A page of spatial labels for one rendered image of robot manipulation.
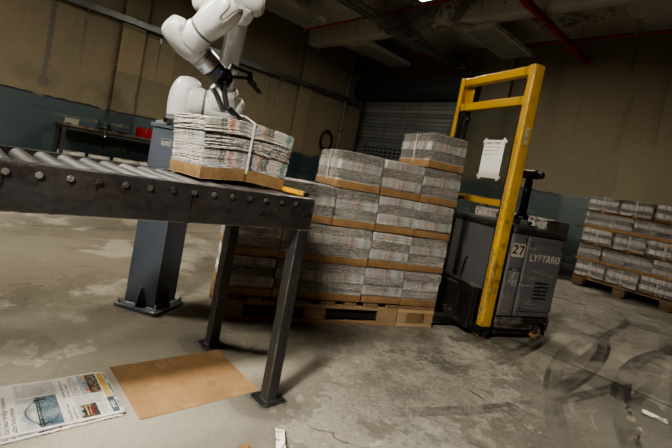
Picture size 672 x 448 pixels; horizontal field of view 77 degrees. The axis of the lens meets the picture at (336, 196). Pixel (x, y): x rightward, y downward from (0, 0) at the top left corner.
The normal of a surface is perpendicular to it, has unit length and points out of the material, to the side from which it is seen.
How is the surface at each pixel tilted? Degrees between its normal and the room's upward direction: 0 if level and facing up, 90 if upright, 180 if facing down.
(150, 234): 90
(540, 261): 90
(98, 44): 90
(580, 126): 90
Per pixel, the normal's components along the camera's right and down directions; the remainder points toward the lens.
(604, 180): -0.73, -0.11
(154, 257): -0.22, 0.01
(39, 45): 0.66, 0.17
